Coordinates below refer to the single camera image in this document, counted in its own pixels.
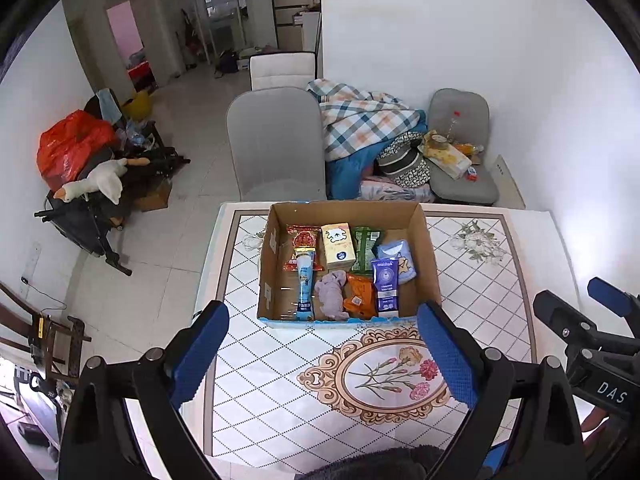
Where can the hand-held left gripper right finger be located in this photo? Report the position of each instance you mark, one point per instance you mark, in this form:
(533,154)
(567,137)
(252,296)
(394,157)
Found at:
(447,355)

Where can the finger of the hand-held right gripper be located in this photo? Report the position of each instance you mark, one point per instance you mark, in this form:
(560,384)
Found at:
(567,317)
(612,295)

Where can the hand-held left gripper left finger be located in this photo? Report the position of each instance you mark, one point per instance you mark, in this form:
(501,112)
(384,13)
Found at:
(200,357)

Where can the purple tube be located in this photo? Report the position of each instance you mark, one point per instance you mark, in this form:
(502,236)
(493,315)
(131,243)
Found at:
(386,285)

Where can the orange snack packet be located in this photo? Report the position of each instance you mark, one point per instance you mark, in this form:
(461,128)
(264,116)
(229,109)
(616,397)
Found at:
(360,297)

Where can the blue white small packet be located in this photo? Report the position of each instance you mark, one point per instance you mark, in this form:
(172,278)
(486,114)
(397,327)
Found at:
(401,255)

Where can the light blue tube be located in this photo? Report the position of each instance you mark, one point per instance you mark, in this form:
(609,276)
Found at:
(304,285)

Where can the purple plush toy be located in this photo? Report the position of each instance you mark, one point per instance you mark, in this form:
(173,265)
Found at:
(331,292)

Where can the green snack packet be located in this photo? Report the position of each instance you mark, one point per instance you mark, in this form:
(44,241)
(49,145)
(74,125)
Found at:
(365,247)

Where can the yellow white tissue packet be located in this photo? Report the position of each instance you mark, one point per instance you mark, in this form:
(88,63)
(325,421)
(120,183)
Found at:
(337,247)

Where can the red snack packet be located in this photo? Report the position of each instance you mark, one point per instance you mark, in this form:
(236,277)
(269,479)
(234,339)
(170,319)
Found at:
(302,239)

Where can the person's right hand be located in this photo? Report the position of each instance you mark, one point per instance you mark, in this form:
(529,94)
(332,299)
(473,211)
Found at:
(594,420)

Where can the floral printed tablecloth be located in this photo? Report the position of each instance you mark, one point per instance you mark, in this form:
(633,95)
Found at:
(280,385)

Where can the dark fleece garment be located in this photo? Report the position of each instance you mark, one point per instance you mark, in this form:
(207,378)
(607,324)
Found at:
(375,467)

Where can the dark wooden chair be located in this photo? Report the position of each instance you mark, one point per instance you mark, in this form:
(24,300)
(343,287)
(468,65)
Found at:
(55,340)

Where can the white flat panel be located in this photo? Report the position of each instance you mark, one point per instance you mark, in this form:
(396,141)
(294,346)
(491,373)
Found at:
(510,182)

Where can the small brown cardboard box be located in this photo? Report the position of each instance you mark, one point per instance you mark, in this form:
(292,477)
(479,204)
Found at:
(155,197)

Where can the pink floral cloth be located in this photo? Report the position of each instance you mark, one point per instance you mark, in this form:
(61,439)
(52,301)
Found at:
(395,192)

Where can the small red box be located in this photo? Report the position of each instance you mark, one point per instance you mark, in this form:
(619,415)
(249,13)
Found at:
(471,174)

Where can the black stroller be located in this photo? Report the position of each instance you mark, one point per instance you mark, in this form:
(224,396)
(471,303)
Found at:
(80,225)

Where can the black white patterned bag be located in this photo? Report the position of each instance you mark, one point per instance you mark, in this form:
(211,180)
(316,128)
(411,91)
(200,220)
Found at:
(405,165)

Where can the yellow white box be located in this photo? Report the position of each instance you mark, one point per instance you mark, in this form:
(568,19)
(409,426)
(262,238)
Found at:
(450,160)

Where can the orange packet on chair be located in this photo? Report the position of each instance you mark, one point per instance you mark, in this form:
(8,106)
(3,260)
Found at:
(467,148)

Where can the white goose plush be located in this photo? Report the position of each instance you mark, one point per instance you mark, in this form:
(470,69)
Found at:
(107,180)

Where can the blue bedding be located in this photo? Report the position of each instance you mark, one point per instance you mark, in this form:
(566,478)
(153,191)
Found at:
(345,175)

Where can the tape roll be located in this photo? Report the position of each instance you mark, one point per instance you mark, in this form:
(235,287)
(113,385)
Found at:
(436,142)

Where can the clear bottle with red cap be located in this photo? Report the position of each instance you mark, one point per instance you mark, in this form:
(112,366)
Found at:
(453,125)

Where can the tall grey chair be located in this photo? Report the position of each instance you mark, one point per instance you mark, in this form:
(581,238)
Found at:
(275,145)

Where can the low grey chair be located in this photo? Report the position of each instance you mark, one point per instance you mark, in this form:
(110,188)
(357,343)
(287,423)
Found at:
(460,105)

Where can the red plastic bag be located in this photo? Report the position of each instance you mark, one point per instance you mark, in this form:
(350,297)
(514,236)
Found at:
(65,150)

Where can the plaid blanket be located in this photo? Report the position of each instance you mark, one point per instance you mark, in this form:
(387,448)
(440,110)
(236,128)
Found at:
(360,120)

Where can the yellow bag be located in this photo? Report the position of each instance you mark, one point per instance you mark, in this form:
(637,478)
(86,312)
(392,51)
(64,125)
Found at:
(137,106)

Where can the light blue cloth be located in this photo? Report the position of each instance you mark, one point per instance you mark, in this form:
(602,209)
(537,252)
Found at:
(108,105)

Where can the dark floor bag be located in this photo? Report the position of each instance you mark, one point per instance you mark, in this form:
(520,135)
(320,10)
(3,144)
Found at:
(227,64)

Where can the white chair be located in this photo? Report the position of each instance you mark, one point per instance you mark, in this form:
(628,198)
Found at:
(280,72)

